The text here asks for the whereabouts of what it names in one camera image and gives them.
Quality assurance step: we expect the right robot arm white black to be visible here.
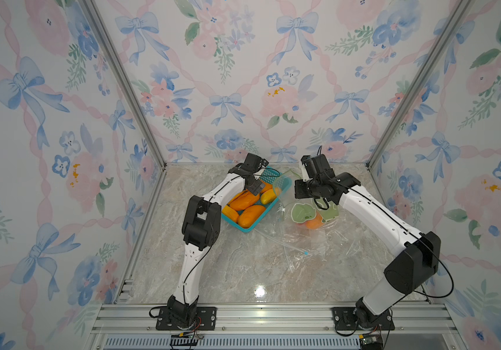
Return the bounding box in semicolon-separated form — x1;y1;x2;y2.
294;154;441;329

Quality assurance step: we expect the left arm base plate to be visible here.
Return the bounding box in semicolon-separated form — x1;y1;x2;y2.
150;306;218;331

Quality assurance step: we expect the clear zip-top bag green print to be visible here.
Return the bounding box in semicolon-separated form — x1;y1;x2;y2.
273;170;340;229

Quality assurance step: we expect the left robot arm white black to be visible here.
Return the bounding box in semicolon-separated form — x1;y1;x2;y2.
167;153;269;328

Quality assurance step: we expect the large orange mango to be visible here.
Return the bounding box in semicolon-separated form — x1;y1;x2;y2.
305;212;326;230

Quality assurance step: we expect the teal plastic mesh basket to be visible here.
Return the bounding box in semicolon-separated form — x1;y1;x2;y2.
221;167;289;233

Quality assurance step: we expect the small yellow mango right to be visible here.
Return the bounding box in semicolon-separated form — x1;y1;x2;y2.
260;188;281;206

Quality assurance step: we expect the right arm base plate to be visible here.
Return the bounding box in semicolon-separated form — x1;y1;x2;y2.
331;307;395;331

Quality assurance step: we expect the aluminium front rail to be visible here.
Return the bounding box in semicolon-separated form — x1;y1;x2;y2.
85;302;466;349

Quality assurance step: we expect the orange mango top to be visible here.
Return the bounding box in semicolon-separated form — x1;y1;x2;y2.
222;205;240;223

